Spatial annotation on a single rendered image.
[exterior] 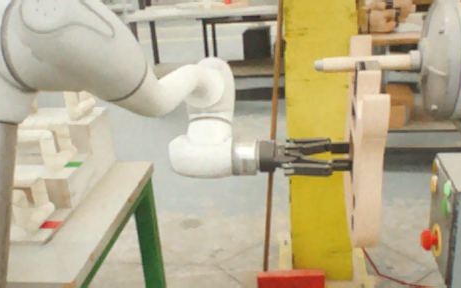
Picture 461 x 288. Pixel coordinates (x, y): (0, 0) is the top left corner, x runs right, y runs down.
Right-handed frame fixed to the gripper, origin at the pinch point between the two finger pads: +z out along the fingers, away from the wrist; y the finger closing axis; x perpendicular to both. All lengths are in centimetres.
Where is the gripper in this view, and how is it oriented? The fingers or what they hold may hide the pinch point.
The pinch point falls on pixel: (349, 156)
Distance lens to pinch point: 120.2
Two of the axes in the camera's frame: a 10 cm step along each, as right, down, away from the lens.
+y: -1.3, 4.9, -8.6
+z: 9.9, -0.1, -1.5
